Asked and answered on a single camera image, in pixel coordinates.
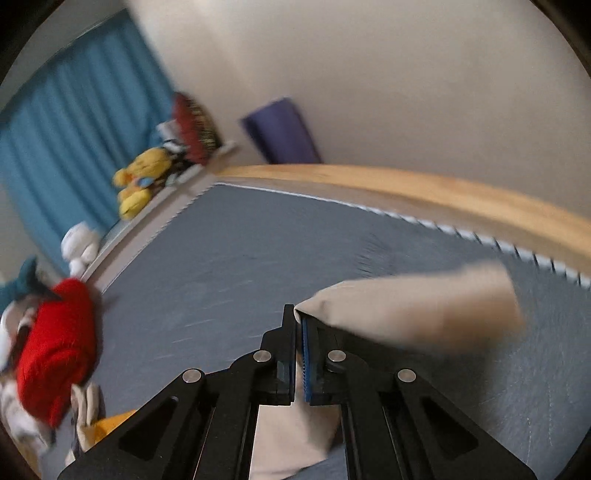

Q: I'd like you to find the blue curtain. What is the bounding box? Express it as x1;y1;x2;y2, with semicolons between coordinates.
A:
0;9;178;278

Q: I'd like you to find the dark red bag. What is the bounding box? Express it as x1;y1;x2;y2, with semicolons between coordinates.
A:
172;91;223;165

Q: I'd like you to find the folded red garment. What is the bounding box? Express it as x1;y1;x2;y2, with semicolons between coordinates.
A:
15;277;99;428

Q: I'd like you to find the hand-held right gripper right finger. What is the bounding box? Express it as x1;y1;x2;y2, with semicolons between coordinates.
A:
296;311;537;480

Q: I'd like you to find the cream and yellow garment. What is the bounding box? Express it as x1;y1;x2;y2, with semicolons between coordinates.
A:
69;261;525;480

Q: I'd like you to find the yellow plush toy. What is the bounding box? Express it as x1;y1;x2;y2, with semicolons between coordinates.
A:
114;147;172;220

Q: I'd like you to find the teal plush toy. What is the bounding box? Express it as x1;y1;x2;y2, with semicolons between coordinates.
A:
0;256;52;317

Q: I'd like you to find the grey quilted mattress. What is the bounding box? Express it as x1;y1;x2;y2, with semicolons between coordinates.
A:
60;182;591;480

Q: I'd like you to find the purple box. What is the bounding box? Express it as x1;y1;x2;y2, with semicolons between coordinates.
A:
240;98;323;165

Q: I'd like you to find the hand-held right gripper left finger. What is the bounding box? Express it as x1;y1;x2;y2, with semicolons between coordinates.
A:
58;304;297;480

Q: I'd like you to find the wooden bed frame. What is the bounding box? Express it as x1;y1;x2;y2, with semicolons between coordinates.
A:
217;164;591;283

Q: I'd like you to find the white plush toy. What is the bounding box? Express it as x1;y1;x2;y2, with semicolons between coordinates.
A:
60;222;101;278

